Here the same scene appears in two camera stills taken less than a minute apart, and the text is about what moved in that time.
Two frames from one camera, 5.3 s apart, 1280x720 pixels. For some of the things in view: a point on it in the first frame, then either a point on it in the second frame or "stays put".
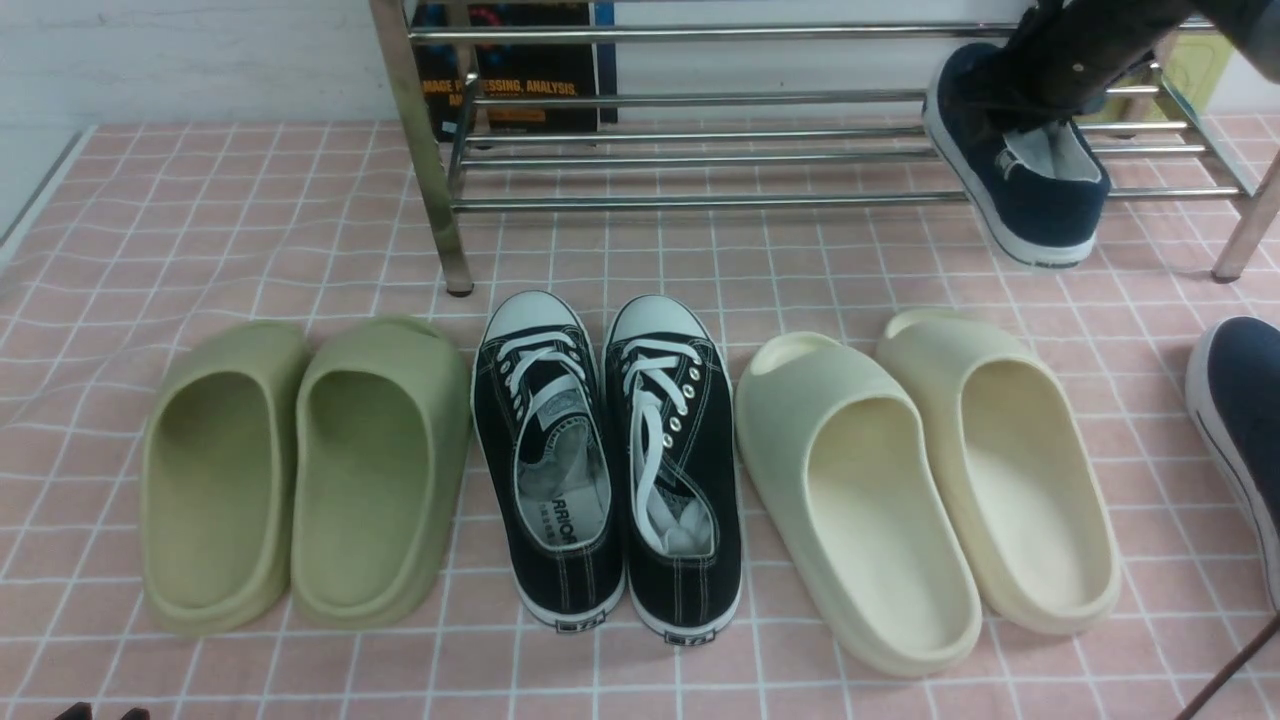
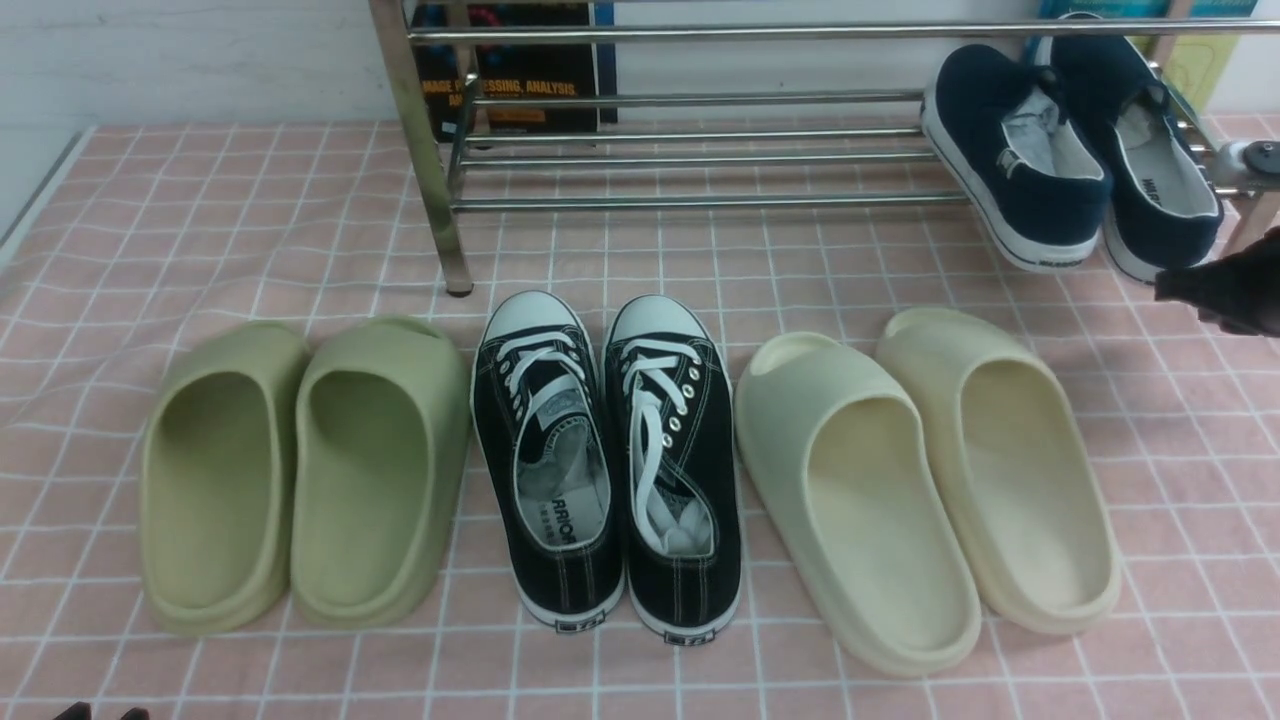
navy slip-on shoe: x=1040 y=190 stays put
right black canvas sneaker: x=675 y=469 stays put
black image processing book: x=449 y=75 stays put
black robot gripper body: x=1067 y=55 -> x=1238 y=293
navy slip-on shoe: x=1233 y=381 -> x=1164 y=204
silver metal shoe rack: x=573 y=150 stays put
